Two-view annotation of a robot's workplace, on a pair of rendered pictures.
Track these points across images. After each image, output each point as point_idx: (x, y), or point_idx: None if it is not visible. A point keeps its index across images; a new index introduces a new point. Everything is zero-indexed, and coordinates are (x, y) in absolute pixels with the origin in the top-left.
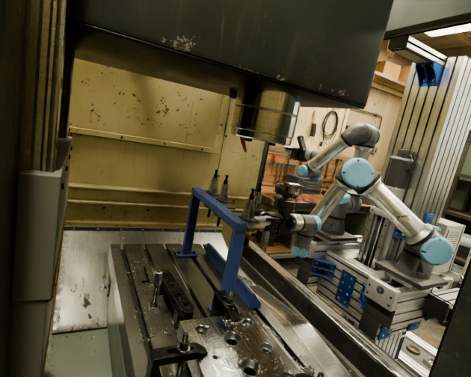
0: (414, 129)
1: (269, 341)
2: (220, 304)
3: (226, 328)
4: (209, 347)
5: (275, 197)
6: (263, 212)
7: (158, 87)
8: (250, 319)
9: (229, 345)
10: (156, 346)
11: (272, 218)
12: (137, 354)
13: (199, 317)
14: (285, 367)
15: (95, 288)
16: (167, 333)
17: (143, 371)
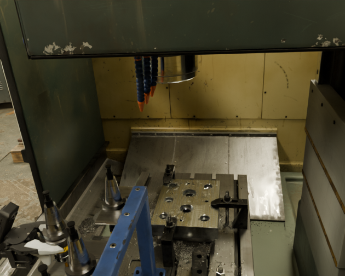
0: None
1: (162, 201)
2: (174, 231)
3: (184, 215)
4: (206, 206)
5: (12, 212)
6: (24, 245)
7: None
8: (159, 218)
9: (193, 205)
10: (231, 254)
11: (44, 223)
12: (247, 251)
13: (179, 274)
14: (168, 188)
15: None
16: (218, 263)
17: (245, 239)
